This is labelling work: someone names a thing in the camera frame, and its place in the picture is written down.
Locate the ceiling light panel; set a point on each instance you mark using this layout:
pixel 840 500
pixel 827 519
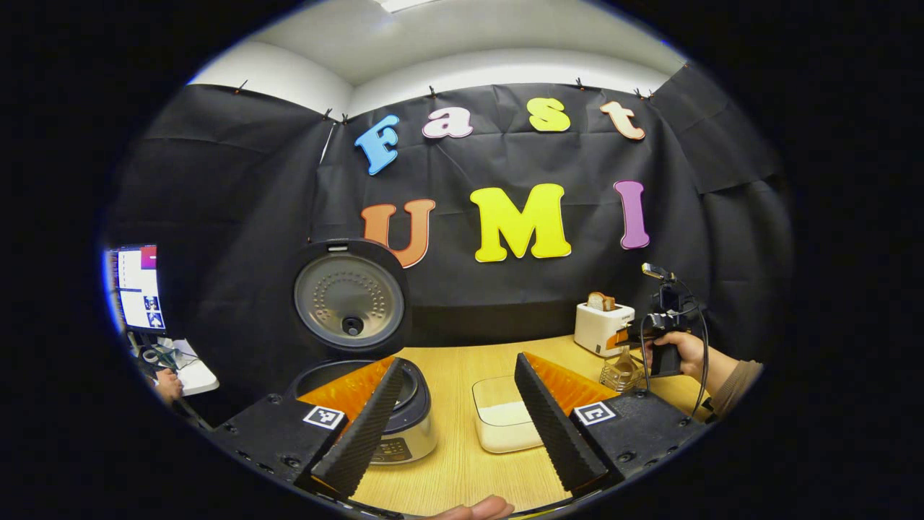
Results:
pixel 404 4

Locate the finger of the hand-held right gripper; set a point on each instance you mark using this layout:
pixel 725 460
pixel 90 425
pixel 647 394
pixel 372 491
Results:
pixel 617 339

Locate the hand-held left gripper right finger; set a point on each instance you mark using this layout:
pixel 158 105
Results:
pixel 556 426

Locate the grey tape roll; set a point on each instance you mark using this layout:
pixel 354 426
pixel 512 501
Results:
pixel 150 354

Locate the black silver rice cooker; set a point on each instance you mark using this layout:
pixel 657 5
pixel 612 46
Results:
pixel 350 296

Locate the white box of rice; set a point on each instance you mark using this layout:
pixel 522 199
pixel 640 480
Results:
pixel 498 422

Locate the clear chopstick holder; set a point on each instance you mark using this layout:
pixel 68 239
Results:
pixel 621 375

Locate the brown bread slice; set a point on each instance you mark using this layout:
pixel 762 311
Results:
pixel 600 301

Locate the black backdrop cloth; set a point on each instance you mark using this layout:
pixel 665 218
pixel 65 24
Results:
pixel 505 289

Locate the white toaster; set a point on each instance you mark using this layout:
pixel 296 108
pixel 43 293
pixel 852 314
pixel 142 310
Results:
pixel 595 332

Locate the white side table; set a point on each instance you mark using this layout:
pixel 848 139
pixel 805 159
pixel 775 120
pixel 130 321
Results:
pixel 195 375

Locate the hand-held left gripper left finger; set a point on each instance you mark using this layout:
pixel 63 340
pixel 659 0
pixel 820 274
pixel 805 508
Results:
pixel 361 426

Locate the computer monitor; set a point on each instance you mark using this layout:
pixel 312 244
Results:
pixel 138 289

